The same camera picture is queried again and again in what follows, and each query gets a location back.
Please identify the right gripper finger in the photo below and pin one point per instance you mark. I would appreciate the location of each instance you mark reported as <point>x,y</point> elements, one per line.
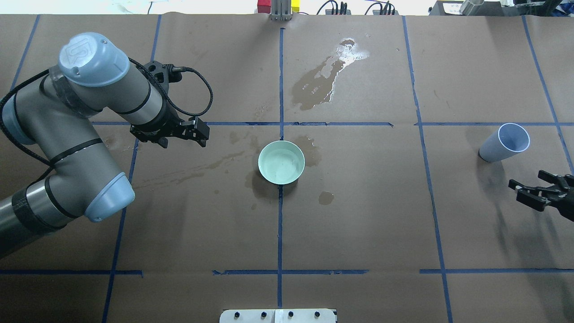
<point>539,198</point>
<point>547,177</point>

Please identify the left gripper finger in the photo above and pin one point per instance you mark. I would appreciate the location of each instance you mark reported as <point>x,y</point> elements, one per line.
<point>194,124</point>
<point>194,136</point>

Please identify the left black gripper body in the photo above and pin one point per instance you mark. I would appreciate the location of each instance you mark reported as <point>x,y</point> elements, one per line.
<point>167,125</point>

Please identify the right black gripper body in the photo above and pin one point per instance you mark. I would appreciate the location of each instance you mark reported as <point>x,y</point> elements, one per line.
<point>566,196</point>

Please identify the light blue plastic cup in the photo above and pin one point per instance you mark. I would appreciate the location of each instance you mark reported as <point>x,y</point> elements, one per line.
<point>508,140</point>

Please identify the mint green bowl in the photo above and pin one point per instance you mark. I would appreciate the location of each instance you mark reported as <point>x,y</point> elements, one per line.
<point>281,162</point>

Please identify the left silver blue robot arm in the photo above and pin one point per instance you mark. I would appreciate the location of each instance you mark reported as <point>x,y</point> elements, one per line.
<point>48,118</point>

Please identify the red cube block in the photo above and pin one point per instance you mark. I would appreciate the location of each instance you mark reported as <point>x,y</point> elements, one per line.
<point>264,6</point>

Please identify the yellow cube block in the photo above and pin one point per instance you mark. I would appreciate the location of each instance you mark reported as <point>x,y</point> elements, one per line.
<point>295,5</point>

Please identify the silver metal cylinder weight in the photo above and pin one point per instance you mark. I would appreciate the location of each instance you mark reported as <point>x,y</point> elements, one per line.
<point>471,7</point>

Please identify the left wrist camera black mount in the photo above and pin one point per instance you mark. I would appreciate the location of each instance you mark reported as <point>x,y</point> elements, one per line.
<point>162,75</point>

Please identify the aluminium frame post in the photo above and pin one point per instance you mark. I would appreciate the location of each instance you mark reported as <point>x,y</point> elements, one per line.
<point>281,10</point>

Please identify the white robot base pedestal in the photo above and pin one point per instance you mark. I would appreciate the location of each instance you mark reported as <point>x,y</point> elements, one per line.
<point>299,315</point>

